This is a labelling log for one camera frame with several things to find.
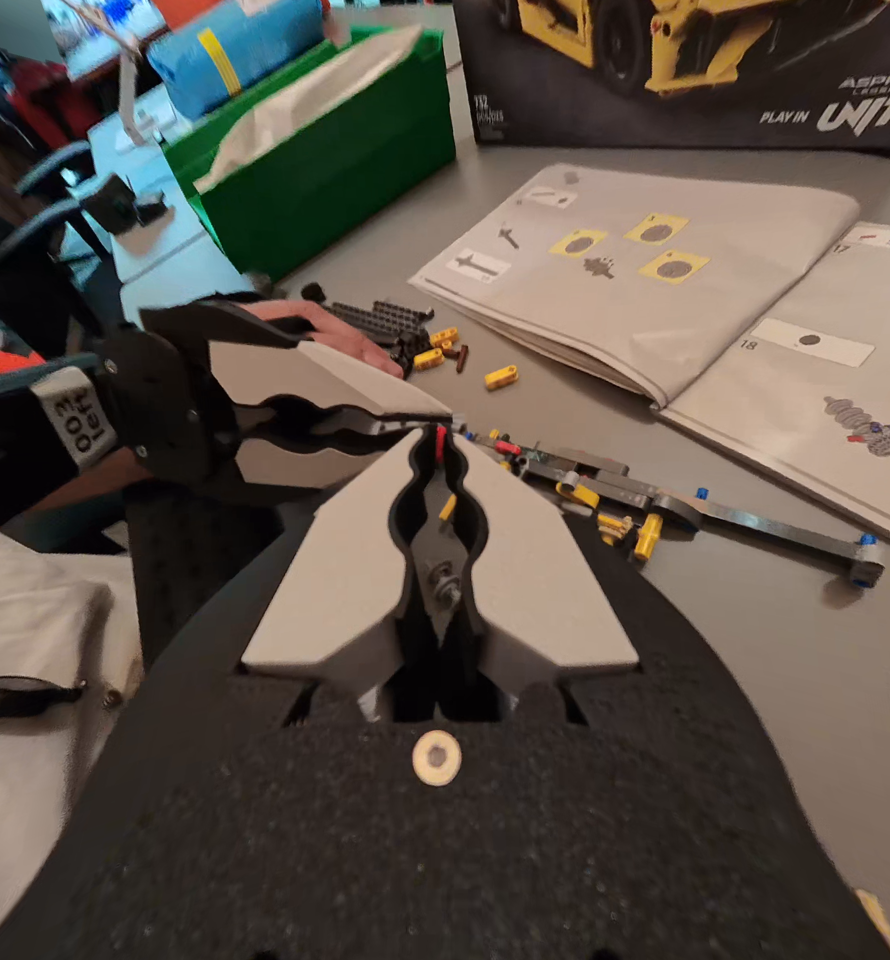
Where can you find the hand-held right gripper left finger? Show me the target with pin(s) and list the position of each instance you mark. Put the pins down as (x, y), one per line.
(332, 592)

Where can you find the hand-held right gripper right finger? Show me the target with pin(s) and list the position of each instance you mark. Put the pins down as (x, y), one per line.
(557, 592)

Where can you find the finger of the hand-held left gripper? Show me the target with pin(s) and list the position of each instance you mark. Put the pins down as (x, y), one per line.
(340, 375)
(287, 466)

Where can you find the pile of lego pieces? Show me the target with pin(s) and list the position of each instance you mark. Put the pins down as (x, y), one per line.
(385, 322)

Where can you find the grey lego axle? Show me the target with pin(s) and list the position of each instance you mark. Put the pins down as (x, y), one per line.
(445, 585)

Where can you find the partly built lego chassis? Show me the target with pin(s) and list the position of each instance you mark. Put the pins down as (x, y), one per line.
(617, 487)

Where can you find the red lego pin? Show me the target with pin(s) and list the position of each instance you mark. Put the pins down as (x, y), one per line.
(441, 442)

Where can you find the grey three-branch lego connector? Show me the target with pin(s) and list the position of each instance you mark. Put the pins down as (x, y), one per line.
(458, 424)

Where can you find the lego instruction booklet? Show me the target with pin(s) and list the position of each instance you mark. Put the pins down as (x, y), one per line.
(640, 300)

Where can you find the person's left forearm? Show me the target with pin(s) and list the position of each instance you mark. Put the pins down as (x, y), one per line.
(99, 480)

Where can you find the brown lego pin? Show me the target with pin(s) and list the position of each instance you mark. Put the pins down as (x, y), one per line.
(462, 358)

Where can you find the yellow lego connector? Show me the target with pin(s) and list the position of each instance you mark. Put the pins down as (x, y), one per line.
(501, 377)

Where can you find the yellow car lego box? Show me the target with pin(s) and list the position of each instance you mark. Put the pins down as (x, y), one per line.
(640, 112)

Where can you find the person's left hand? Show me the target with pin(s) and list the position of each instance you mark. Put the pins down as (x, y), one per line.
(347, 337)

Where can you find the white office desk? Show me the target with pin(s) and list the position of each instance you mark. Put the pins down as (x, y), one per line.
(159, 255)

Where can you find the green plastic bin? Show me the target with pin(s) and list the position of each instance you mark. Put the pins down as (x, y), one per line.
(325, 195)

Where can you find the black office chair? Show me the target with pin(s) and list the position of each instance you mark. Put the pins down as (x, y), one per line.
(39, 210)

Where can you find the white printed shirt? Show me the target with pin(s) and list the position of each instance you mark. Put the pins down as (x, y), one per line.
(32, 637)

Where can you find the light blue package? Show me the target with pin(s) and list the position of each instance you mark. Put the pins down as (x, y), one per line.
(249, 52)

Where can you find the white desk mount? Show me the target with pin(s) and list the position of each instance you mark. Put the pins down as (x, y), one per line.
(129, 97)

